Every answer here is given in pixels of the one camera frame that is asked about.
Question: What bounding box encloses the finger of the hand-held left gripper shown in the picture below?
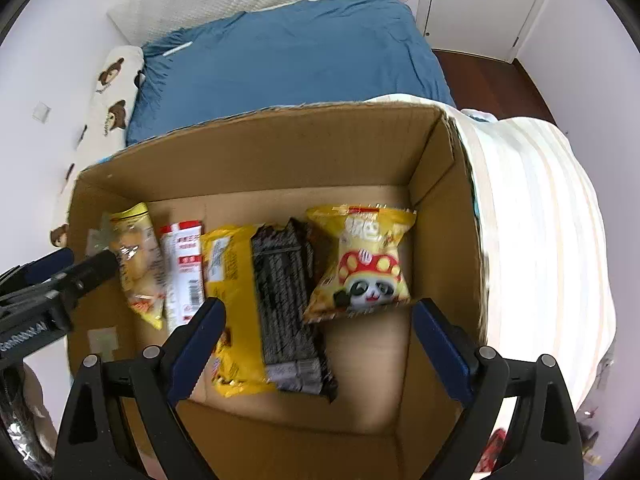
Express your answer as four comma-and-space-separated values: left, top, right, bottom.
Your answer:
0, 247, 76, 294
56, 249, 121, 297

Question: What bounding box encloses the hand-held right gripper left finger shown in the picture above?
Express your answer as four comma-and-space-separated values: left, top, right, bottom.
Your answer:
52, 297, 227, 480

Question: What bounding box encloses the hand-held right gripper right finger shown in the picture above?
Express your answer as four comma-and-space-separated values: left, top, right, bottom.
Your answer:
411, 298, 586, 480

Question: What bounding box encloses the clear yellow bread packet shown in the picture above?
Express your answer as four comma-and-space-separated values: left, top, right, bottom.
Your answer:
102, 202, 167, 331

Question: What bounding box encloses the black snack packet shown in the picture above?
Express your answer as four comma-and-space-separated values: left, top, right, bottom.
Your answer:
250, 217, 338, 403

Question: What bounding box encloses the printed cardboard box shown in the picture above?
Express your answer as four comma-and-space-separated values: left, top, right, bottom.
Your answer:
65, 101, 488, 480

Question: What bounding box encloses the white red snack packet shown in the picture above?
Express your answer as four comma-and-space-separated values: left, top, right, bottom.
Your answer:
159, 220, 206, 333

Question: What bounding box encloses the yellow panda snack packet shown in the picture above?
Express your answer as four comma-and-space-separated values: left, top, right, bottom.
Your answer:
302, 204, 417, 323

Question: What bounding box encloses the striped blanket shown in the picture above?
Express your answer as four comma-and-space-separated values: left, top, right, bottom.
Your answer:
370, 94, 616, 411

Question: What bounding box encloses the bear print pillow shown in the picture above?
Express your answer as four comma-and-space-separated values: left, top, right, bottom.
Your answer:
49, 45, 146, 248

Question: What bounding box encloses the blue bed sheet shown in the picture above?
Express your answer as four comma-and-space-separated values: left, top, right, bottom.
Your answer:
125, 0, 456, 147

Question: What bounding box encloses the white wardrobe door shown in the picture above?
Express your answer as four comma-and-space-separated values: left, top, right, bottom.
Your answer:
420, 0, 561, 63

